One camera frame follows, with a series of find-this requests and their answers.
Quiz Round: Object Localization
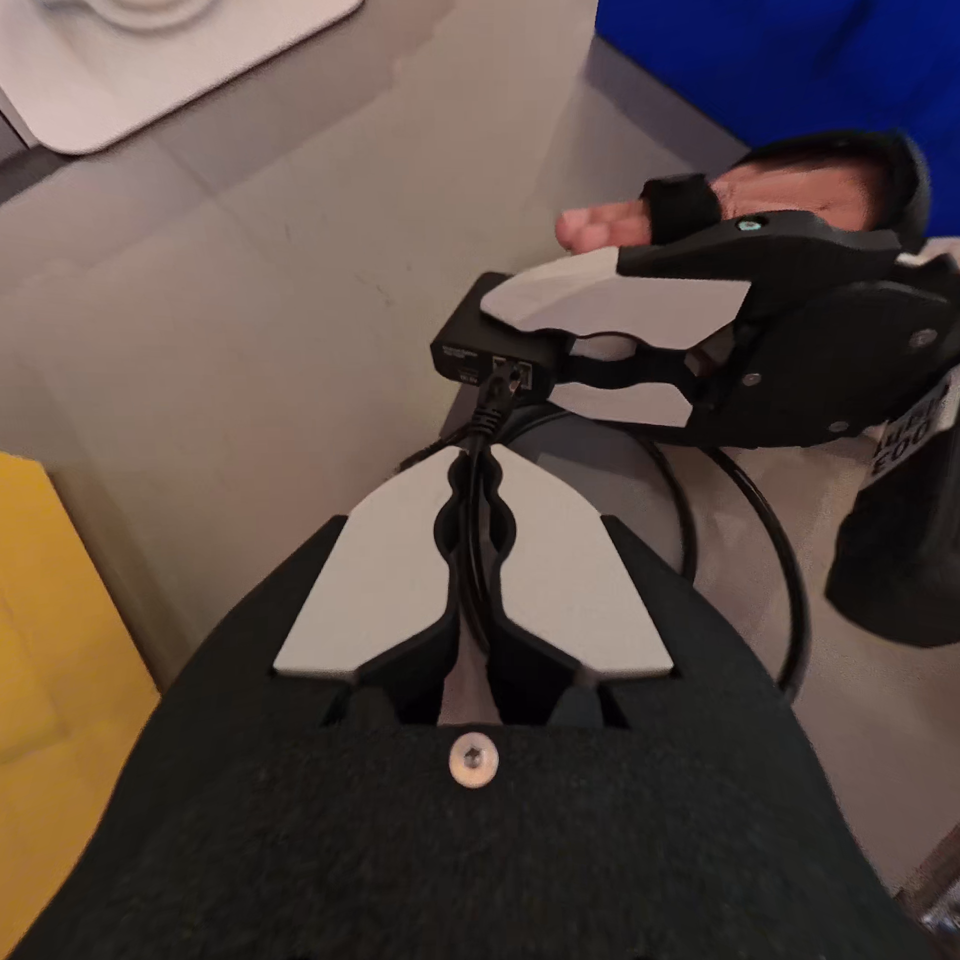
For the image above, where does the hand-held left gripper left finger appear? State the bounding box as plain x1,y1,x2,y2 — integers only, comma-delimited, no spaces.
272,444,478,724

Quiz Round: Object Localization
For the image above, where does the person's right hand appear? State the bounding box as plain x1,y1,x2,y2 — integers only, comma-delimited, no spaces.
555,132,931,253

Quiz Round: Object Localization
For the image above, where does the yellow plastic bin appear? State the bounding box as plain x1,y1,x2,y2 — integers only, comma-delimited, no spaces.
0,450,163,960

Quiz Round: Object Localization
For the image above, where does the black ethernet cable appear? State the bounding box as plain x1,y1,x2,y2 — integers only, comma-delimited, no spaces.
393,360,814,706

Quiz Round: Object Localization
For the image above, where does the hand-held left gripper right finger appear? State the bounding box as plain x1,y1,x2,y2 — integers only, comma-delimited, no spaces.
483,444,676,724

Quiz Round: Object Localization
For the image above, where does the black ethernet port adapter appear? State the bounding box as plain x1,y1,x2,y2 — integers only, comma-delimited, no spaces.
431,270,579,403

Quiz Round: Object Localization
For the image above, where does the blue plastic bin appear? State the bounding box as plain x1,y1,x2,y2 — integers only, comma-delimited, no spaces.
594,0,960,238

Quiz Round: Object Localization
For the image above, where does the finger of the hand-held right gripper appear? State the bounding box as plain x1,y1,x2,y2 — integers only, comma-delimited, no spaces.
548,342,706,432
480,245,754,343

